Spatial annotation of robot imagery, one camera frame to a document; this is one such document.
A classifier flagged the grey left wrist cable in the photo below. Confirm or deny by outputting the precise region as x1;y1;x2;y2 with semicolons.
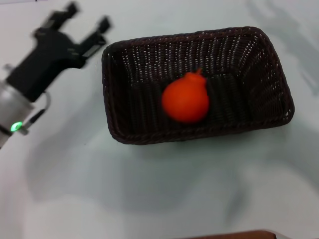
23;91;52;126

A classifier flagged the black woven rectangular basket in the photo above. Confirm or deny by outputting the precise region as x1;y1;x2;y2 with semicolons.
101;26;295;145

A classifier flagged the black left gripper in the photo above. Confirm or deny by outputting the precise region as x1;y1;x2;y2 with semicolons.
5;1;113;103

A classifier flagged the brown wooden board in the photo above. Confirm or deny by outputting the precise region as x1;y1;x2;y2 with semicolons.
174;229;278;239

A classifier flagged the white tablecloth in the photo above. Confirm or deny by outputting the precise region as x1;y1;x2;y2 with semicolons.
0;0;319;239

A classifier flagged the orange toy tangerine with stem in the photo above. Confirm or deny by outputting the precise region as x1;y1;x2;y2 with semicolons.
161;68;211;124

